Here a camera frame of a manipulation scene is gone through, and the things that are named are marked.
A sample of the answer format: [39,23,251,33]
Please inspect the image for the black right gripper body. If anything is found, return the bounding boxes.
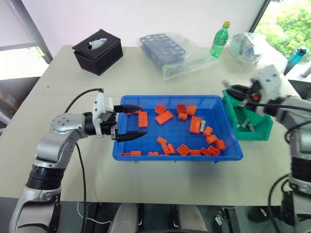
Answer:
[242,82,262,108]

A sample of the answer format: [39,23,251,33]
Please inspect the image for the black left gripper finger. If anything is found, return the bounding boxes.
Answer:
[115,130,149,143]
[114,104,143,115]

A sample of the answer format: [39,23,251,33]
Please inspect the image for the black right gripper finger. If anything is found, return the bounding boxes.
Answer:
[227,84,251,93]
[225,89,248,100]

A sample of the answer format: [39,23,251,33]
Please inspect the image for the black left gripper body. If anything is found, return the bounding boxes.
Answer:
[100,110,120,141]

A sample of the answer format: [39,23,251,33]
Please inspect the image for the green plastic bin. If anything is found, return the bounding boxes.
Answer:
[222,88,274,142]

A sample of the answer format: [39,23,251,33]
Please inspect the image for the blue plastic bin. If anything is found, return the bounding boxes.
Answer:
[112,94,244,164]

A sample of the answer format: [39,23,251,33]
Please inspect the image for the crumpled clear plastic bag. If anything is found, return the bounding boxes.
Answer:
[228,32,269,67]

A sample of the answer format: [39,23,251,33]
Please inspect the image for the green plastic bottle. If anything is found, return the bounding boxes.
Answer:
[209,21,231,59]

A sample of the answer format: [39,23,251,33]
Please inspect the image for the black tissue box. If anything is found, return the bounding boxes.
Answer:
[71,28,124,77]

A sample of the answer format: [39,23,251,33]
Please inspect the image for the blue water bottle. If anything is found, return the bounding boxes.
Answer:
[287,46,308,65]

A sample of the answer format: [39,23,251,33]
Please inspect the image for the blue test tube rack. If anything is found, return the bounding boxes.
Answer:
[139,33,187,71]

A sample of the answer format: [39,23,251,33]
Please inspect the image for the white tissue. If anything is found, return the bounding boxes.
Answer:
[87,36,108,50]

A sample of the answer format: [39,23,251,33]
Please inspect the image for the grey rounded robot leg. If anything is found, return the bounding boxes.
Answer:
[178,205,210,233]
[110,203,139,233]

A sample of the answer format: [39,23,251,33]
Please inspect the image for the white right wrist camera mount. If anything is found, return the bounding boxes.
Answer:
[250,65,282,115]

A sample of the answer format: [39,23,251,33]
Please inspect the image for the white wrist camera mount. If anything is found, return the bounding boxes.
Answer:
[250,65,282,115]
[92,92,115,138]

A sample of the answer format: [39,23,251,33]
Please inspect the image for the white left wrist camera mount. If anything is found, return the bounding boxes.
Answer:
[92,92,115,138]

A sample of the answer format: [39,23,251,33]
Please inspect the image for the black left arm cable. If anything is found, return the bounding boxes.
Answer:
[63,88,104,233]

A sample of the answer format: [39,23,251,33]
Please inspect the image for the white cable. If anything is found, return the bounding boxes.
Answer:
[77,201,115,233]

